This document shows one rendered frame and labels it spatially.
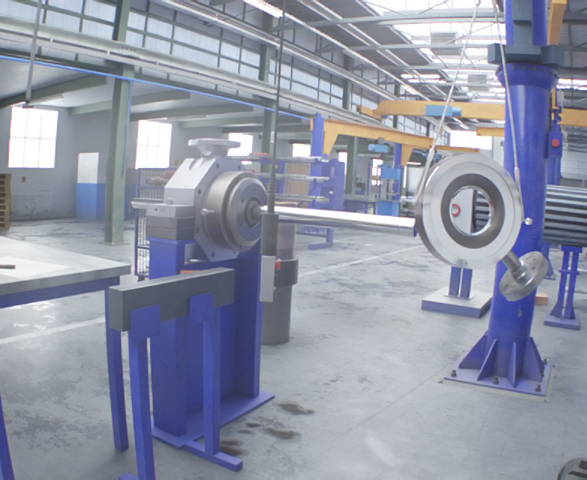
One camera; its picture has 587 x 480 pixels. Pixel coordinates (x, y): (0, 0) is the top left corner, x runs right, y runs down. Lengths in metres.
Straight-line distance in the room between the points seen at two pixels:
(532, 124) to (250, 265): 2.01
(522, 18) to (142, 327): 2.82
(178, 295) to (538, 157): 2.46
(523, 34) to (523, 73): 0.27
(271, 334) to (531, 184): 2.21
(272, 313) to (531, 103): 2.42
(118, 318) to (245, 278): 1.24
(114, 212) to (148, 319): 7.69
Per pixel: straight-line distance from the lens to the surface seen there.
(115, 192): 9.38
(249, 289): 2.79
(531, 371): 3.64
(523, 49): 3.35
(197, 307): 1.94
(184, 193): 2.32
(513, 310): 3.49
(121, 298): 1.67
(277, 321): 3.95
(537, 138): 3.46
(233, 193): 2.28
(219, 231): 2.29
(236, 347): 2.93
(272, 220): 1.40
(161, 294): 1.79
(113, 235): 9.43
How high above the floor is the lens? 1.23
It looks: 8 degrees down
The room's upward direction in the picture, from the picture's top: 3 degrees clockwise
